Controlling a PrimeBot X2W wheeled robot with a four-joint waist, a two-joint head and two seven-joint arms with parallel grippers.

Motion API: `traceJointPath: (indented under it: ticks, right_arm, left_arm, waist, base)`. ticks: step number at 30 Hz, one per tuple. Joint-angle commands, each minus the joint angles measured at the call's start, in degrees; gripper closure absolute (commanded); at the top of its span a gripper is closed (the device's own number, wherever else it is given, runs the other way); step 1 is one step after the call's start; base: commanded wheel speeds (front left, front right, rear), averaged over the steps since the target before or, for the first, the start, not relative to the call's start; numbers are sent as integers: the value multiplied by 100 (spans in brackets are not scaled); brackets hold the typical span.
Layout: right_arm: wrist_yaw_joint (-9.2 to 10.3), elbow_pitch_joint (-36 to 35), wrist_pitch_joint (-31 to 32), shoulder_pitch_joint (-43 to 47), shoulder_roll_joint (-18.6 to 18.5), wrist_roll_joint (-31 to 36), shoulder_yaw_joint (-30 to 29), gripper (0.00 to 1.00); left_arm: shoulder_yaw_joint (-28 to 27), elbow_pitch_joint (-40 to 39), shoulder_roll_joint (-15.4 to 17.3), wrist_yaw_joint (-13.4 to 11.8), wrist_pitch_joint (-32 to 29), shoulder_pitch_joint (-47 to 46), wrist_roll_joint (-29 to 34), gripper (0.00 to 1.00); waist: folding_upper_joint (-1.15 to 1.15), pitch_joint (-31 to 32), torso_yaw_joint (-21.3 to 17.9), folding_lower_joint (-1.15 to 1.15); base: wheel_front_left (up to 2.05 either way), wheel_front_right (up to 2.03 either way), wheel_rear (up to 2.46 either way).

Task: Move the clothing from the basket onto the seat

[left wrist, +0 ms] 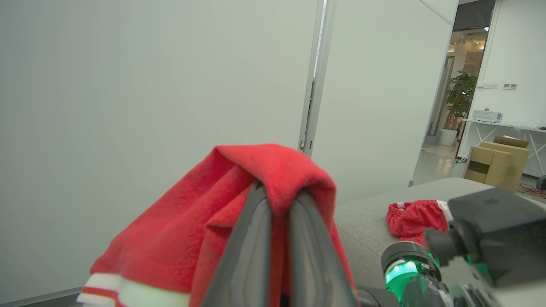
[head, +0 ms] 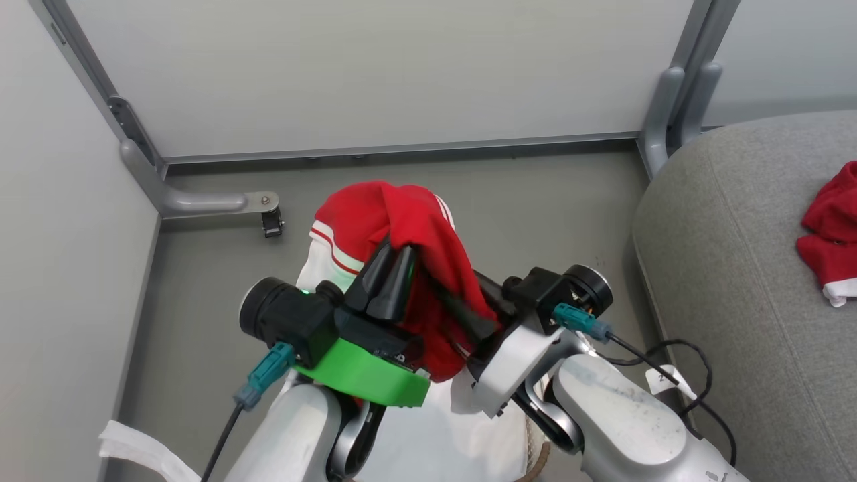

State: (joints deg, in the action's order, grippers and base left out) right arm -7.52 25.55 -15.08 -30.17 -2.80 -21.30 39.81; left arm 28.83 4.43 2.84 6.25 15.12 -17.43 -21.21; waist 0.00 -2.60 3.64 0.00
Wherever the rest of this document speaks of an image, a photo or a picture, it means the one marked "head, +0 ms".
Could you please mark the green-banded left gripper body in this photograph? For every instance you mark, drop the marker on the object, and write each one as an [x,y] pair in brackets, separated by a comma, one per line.
[361,375]

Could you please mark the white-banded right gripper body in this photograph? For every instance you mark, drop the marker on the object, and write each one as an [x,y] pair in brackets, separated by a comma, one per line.
[512,365]

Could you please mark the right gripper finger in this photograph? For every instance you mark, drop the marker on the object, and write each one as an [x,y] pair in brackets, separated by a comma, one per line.
[469,314]
[494,289]

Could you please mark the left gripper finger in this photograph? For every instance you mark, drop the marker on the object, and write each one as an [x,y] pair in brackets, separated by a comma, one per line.
[398,288]
[369,284]

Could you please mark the red white-striped garment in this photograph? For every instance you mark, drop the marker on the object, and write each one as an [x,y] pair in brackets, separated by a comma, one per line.
[415,214]

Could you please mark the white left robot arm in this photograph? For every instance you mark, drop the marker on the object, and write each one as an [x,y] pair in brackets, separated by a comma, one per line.
[294,435]

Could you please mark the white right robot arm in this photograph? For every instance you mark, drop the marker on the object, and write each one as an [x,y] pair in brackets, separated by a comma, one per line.
[616,415]

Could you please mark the grey fabric couch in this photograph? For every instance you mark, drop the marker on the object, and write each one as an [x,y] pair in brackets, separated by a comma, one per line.
[736,268]

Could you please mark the white woven-rim laundry basket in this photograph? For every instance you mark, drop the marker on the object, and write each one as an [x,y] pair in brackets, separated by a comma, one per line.
[539,462]

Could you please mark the black caster wheel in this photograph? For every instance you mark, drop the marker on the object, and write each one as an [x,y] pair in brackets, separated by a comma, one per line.
[272,224]

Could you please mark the grey partition foot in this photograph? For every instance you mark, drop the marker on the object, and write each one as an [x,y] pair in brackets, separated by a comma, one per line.
[659,120]
[201,201]
[703,100]

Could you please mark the white fabric strip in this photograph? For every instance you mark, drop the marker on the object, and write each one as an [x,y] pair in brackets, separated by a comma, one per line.
[140,445]

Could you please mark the red white-trimmed garment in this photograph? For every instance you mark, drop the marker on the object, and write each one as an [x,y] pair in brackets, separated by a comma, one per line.
[833,221]

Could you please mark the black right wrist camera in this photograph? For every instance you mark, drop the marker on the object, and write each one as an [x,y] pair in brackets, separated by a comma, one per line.
[569,288]

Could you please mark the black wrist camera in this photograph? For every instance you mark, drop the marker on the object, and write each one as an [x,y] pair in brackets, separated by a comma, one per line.
[569,288]
[288,318]

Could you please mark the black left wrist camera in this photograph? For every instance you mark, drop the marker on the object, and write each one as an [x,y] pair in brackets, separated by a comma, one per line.
[288,318]

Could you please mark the grey metal partition frame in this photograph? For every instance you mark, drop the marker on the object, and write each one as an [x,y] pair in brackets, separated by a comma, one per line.
[402,148]

